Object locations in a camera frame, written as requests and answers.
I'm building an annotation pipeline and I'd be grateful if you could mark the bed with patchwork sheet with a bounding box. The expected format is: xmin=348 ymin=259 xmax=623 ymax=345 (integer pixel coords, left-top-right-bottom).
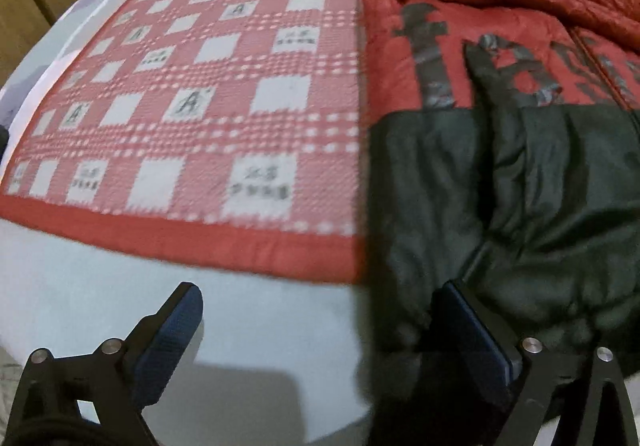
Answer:
xmin=0 ymin=0 xmax=386 ymax=446

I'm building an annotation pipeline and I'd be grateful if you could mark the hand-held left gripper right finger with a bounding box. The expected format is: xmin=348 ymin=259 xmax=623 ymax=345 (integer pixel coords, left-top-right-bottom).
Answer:
xmin=432 ymin=280 xmax=629 ymax=446

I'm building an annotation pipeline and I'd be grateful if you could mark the red and black puffer jacket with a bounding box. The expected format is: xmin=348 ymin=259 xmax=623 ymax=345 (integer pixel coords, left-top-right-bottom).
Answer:
xmin=347 ymin=0 xmax=640 ymax=446

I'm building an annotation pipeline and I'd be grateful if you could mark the wooden wardrobe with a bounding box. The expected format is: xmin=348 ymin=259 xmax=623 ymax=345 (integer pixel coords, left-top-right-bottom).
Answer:
xmin=0 ymin=0 xmax=142 ymax=88

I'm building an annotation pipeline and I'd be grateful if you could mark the red checked mat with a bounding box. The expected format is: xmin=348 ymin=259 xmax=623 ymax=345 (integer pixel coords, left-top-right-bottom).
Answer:
xmin=0 ymin=0 xmax=372 ymax=285

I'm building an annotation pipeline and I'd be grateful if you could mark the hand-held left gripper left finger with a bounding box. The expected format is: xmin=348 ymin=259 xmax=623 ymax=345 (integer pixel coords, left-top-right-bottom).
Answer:
xmin=0 ymin=282 xmax=205 ymax=446

